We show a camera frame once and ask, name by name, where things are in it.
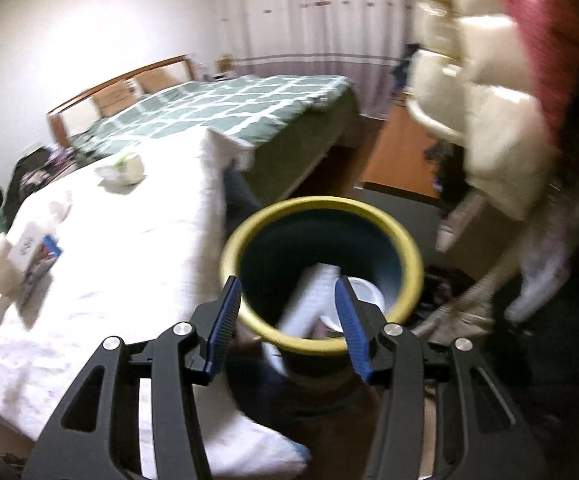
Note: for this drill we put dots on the orange wooden desk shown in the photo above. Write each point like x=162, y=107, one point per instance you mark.
x=399, y=150

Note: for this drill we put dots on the white dotted tablecloth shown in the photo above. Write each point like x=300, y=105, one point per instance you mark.
x=144, y=260

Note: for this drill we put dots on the white bottle green cap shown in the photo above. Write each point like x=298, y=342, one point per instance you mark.
x=124, y=170

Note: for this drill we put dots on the wooden bed frame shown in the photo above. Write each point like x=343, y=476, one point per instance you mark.
x=56, y=130

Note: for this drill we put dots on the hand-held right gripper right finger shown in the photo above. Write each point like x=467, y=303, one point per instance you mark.
x=352, y=325

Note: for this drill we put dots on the red dotted padded jacket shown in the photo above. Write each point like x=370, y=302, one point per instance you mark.
x=534, y=20

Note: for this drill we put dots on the pink white curtain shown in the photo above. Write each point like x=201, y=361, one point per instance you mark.
x=309, y=20

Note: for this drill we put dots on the yellow rimmed dark bin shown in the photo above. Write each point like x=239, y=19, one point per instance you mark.
x=319, y=240

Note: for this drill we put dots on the mixed clothes heap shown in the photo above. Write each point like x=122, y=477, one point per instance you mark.
x=404, y=70

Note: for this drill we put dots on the brown pillow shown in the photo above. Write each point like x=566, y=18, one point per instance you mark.
x=157, y=80
x=111, y=100

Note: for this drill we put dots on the leaf print box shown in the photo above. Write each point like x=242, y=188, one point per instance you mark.
x=29, y=255

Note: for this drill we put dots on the green plaid duvet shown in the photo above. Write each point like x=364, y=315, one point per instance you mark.
x=194, y=110

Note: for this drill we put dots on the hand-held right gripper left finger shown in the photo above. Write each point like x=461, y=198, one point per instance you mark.
x=224, y=320

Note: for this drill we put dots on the cream puffer jacket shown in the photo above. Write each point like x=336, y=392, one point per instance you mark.
x=494, y=125

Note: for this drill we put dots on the white tissue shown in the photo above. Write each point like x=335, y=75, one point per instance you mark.
x=59, y=207

